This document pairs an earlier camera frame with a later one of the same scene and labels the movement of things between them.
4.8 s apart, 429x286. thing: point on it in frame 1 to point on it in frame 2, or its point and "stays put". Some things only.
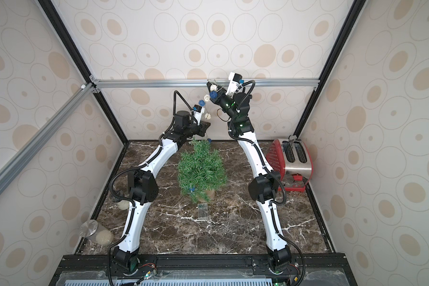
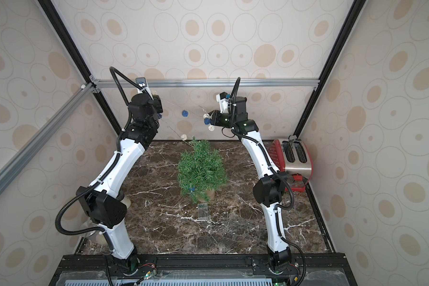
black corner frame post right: x=354 y=12 stays put
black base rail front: x=199 y=270 stays put
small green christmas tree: x=201 y=170 stays put
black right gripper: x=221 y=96 to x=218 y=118
